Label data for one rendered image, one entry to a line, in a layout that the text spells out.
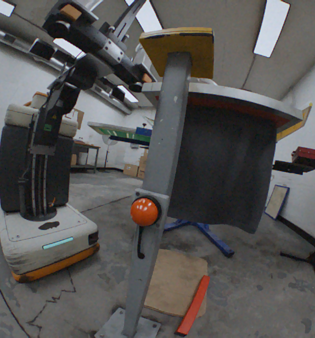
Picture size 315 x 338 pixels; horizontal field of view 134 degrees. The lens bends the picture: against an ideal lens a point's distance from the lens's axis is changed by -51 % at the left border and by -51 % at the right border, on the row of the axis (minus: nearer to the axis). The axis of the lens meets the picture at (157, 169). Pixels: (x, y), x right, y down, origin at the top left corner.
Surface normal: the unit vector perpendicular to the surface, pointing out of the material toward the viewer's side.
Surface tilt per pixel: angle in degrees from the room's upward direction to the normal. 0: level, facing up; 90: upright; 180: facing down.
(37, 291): 0
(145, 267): 90
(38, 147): 90
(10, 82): 90
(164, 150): 90
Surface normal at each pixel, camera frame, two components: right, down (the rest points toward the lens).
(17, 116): 0.89, 0.18
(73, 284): 0.18, -0.98
